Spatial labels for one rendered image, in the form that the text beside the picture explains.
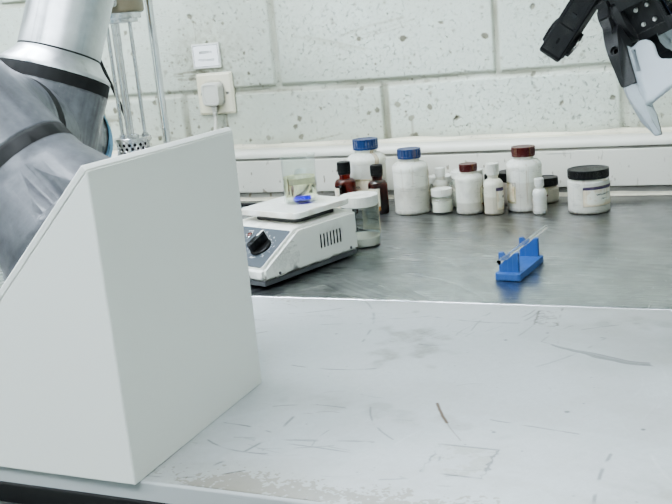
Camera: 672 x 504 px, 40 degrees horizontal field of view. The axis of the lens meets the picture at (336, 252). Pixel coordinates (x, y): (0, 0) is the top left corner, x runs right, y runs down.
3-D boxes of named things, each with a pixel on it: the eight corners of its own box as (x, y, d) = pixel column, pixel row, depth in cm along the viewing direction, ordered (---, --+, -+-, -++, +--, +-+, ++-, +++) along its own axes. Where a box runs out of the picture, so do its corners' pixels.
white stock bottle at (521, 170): (547, 205, 160) (545, 143, 158) (538, 213, 155) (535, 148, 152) (513, 205, 163) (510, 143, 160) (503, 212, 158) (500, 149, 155)
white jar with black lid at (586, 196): (559, 211, 154) (558, 169, 153) (589, 204, 158) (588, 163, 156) (589, 216, 149) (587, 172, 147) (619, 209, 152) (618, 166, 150)
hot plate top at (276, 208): (296, 220, 128) (295, 213, 127) (237, 214, 136) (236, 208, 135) (352, 203, 136) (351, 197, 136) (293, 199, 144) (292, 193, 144)
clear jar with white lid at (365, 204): (357, 251, 140) (353, 199, 138) (336, 245, 145) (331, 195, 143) (389, 243, 143) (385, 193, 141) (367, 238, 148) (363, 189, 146)
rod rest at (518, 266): (520, 282, 116) (519, 254, 116) (494, 280, 118) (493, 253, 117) (544, 261, 125) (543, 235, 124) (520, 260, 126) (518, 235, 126)
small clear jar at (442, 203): (446, 209, 165) (445, 185, 164) (457, 212, 162) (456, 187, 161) (428, 212, 164) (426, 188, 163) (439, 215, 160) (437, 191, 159)
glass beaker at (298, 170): (278, 205, 137) (272, 151, 136) (310, 199, 140) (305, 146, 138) (294, 210, 132) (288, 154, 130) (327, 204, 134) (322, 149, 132)
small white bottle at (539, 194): (550, 213, 154) (549, 177, 152) (538, 215, 153) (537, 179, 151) (541, 211, 156) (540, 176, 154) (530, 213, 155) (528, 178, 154)
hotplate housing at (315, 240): (265, 290, 124) (259, 232, 122) (201, 279, 132) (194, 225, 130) (370, 251, 140) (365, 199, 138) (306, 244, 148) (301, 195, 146)
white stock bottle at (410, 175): (420, 216, 161) (415, 150, 158) (388, 215, 165) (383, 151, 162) (437, 208, 166) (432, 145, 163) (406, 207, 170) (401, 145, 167)
